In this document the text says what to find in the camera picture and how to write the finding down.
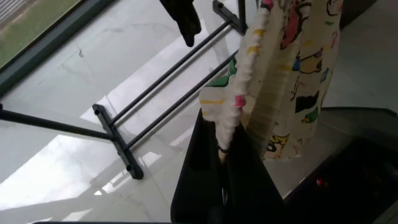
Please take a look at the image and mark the cream printed garment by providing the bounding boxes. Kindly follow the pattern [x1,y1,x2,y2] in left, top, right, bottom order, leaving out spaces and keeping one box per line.
[198,0,345,162]

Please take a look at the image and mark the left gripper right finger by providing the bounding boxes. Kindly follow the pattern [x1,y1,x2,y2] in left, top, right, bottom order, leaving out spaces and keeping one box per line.
[223,123,285,216]

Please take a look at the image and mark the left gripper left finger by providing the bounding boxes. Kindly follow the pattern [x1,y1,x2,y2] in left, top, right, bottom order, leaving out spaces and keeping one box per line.
[170,108,225,216]

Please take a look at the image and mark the black garment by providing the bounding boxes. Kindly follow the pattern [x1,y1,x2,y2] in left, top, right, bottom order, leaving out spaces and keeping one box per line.
[159,0,202,48]

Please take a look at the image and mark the black clothes rack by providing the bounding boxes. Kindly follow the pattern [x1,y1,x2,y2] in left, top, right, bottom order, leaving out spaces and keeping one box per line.
[0,0,249,180]

